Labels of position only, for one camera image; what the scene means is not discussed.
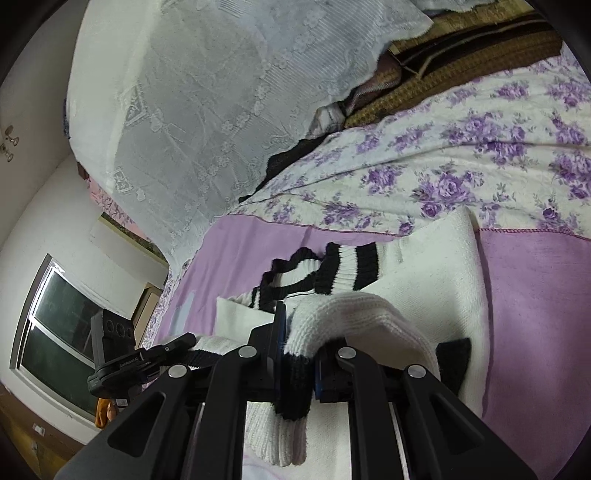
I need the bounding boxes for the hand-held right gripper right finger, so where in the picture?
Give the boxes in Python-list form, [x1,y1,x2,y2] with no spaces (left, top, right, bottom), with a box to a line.
[314,339,539,480]

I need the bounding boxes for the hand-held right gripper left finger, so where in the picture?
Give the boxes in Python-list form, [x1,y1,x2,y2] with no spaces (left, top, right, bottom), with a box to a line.
[55,300,288,480]

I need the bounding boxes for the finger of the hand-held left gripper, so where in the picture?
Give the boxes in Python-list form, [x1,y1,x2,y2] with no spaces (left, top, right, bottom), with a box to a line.
[154,332,197,366]

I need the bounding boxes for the white sweater with black stripes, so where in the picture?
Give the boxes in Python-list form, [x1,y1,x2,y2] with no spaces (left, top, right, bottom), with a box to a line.
[187,207,490,467]

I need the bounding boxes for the beige wooden cabinet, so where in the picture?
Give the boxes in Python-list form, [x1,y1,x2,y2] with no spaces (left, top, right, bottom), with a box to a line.
[131,281,164,347]

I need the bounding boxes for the window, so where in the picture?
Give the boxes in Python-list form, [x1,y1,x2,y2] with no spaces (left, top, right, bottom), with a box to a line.
[10,253,139,423]

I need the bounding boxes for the orange folded garment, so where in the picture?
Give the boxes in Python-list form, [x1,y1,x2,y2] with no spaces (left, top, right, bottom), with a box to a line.
[95,397,116,428]

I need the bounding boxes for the brown wooden furniture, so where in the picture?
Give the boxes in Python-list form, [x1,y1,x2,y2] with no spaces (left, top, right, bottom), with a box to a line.
[0,381,100,480]

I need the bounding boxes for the pink floral cloth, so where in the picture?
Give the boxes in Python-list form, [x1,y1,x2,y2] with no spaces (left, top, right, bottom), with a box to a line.
[88,175,153,243]

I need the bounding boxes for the ceiling lamp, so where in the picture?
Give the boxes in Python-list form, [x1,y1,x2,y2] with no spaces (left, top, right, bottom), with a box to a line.
[0,124,21,162]

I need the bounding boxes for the white lace cover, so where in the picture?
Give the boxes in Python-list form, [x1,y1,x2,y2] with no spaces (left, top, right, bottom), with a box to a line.
[65,0,435,268]

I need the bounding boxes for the purple floral bed sheet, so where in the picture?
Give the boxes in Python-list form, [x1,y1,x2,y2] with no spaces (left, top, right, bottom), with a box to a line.
[139,44,591,352]

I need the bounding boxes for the pale pink folded blanket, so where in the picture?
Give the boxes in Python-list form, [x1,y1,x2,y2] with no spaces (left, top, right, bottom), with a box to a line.
[309,51,402,139]

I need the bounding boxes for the brown striped folded blankets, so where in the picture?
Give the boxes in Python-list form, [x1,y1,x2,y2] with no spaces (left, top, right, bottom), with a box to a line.
[342,9,566,134]

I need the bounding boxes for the green wall hanging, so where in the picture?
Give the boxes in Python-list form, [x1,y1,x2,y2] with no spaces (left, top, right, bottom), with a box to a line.
[99,212,169,264]

